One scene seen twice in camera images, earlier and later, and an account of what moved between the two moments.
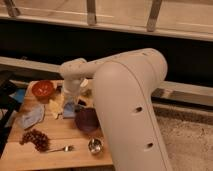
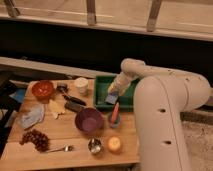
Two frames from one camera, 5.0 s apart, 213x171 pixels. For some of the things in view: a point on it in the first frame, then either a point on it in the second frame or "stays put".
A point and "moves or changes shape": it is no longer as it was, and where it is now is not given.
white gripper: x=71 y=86 to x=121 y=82
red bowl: x=42 y=90 stays put
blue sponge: x=69 y=110 moves or changes shape
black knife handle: x=82 y=102 stays put
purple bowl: x=86 y=119 stays put
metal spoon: x=66 y=148 stays put
